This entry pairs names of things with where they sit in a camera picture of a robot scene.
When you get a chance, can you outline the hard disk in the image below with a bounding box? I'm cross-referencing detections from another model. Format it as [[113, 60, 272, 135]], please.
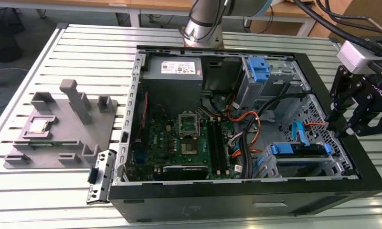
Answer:
[[270, 142, 331, 159]]

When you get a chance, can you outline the black waste bin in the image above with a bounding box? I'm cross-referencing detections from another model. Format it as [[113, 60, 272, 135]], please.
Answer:
[[0, 19, 24, 63]]

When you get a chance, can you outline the CPU socket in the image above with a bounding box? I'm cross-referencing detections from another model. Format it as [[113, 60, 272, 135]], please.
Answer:
[[179, 140, 200, 156]]

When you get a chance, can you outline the orange yellow wire bundle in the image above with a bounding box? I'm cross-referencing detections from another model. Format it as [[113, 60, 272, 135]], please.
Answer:
[[226, 111, 264, 165]]

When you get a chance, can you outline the grey power supply unit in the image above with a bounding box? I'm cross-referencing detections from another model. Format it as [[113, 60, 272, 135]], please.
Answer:
[[139, 56, 204, 117]]

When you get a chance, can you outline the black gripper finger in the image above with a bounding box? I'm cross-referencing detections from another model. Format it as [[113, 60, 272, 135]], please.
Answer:
[[324, 65, 359, 138], [346, 94, 382, 137]]

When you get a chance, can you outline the blue data wire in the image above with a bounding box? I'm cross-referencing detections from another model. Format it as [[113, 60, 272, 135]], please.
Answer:
[[290, 121, 310, 146]]

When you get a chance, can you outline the grey hinged retainer bracket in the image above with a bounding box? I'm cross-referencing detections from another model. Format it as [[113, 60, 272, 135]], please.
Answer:
[[85, 149, 119, 205]]

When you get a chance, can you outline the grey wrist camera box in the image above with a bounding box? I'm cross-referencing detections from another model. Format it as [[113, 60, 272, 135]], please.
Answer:
[[335, 40, 382, 74]]

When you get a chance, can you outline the grey metal disk bay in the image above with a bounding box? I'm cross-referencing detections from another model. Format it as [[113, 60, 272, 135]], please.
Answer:
[[262, 142, 352, 178]]

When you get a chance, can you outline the green RAM stick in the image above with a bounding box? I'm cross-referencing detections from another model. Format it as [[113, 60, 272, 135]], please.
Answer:
[[28, 142, 65, 147]]

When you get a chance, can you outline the wooden top desk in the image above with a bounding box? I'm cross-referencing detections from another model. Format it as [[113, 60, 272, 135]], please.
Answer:
[[34, 0, 324, 36]]

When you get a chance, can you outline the black cable bundle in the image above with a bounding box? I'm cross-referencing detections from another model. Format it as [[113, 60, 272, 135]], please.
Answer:
[[240, 94, 308, 179]]

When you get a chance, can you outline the metal socket cover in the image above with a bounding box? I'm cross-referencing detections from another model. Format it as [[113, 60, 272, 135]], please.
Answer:
[[177, 111, 200, 140]]

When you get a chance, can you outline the green motherboard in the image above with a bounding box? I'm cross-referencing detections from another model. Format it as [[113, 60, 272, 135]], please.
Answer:
[[127, 114, 243, 181]]

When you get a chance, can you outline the silver CPU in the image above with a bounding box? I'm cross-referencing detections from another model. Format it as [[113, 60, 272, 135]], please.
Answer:
[[28, 120, 52, 134]]

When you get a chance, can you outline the blue drive bay bracket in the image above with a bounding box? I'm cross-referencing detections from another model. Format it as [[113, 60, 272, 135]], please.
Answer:
[[247, 57, 271, 83]]

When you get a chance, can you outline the black graphics card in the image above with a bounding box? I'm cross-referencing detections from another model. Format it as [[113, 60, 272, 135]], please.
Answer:
[[153, 164, 209, 182]]

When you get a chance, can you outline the black RAM slot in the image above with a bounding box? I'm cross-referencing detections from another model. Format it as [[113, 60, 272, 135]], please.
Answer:
[[217, 116, 230, 176], [208, 116, 219, 175]]

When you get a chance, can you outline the grey optical drive cage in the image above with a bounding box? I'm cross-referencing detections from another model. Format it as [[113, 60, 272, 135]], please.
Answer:
[[236, 55, 308, 115]]

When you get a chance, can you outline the black robot cable hose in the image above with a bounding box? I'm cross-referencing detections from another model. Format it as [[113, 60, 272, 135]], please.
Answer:
[[292, 0, 382, 59]]

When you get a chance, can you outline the black open PC case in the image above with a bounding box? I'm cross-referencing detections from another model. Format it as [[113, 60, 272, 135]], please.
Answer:
[[108, 44, 382, 224]]

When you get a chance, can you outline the grey parts rack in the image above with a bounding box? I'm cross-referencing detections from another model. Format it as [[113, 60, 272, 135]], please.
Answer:
[[1, 79, 119, 170]]

